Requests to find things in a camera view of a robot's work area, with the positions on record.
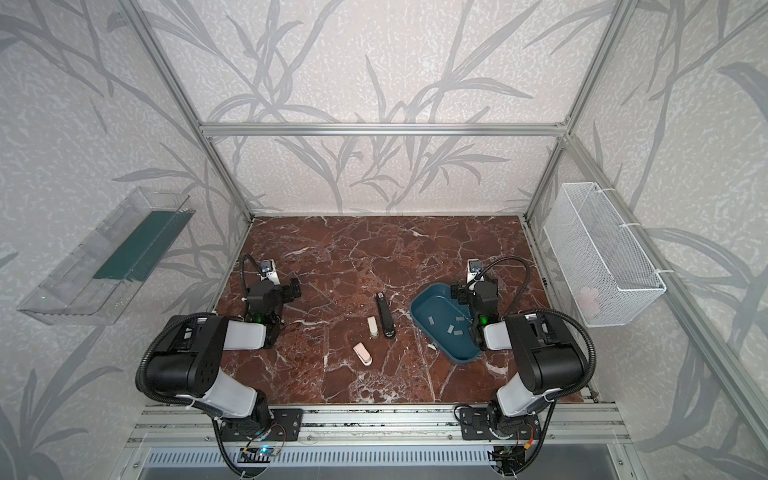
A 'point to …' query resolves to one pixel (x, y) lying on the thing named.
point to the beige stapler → (373, 327)
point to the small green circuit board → (255, 455)
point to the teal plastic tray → (444, 322)
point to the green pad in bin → (147, 245)
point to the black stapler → (389, 330)
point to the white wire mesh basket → (606, 273)
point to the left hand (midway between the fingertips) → (282, 266)
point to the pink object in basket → (586, 298)
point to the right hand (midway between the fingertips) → (473, 266)
